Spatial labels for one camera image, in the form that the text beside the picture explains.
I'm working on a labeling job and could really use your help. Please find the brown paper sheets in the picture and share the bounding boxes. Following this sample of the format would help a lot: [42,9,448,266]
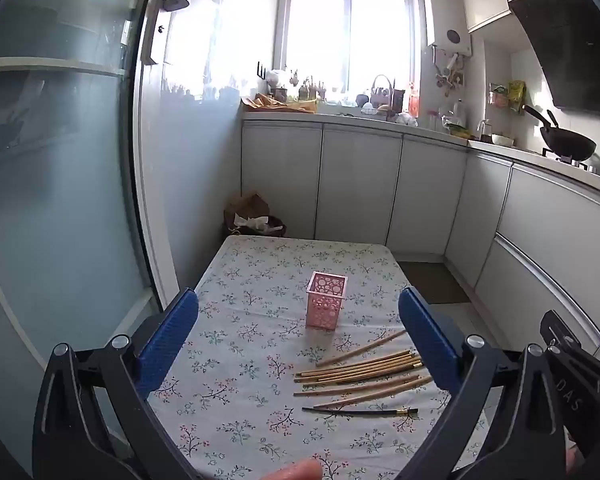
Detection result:
[242,92,321,113]

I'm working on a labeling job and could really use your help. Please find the yellow snack packet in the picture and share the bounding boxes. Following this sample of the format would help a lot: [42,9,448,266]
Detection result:
[509,80,527,113]

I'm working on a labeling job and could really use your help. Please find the black chopstick with gold band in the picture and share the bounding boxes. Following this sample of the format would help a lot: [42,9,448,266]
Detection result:
[301,406,405,419]
[315,407,419,419]

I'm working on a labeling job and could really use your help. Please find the black range hood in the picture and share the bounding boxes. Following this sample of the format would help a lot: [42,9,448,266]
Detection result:
[507,0,600,116]

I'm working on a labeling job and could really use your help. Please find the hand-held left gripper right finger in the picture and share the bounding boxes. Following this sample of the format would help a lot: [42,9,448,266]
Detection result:
[399,287,576,480]

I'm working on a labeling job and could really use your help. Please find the brown floor mat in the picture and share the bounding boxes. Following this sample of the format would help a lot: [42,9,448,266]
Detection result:
[397,260,472,306]

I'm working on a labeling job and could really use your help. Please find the brown paper bag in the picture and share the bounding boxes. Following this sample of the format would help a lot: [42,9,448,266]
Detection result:
[224,192,287,238]

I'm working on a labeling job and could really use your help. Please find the white kitchen base cabinets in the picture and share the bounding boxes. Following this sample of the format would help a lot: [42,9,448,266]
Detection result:
[241,122,600,361]

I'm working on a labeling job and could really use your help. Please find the white kitchen countertop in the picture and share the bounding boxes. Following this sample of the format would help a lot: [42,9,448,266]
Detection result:
[241,110,600,186]

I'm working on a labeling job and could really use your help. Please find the bunch of wooden chopsticks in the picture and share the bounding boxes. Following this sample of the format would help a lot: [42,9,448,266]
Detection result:
[293,330,433,409]

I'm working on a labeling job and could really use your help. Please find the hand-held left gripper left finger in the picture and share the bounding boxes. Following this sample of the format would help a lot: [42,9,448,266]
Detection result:
[32,287,201,480]

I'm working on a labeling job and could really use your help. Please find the black wok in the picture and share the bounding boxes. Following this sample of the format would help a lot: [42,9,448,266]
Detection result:
[522,104,597,161]

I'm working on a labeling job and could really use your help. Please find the gas stove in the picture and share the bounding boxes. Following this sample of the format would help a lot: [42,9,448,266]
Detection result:
[542,147,600,173]

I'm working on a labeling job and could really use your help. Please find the pink perforated utensil holder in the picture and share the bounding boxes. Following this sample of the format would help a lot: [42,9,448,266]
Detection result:
[306,271,348,330]

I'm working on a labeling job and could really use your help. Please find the floral tablecloth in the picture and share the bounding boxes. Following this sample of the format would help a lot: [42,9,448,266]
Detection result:
[147,234,486,480]

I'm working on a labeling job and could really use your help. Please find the white gas water heater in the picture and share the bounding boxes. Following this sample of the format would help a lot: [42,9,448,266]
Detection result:
[424,0,473,58]

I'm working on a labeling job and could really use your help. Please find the frosted glass sliding door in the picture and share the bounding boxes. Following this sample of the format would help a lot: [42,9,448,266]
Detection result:
[0,0,191,461]

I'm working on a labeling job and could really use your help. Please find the kitchen window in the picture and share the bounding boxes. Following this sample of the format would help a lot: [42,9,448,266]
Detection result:
[282,0,415,106]

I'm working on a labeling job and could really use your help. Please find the wicker basket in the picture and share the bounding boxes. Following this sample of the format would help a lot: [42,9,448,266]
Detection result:
[370,74,397,108]

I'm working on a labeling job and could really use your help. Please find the row of small ornaments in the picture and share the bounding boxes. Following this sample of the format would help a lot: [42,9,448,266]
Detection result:
[267,67,361,103]

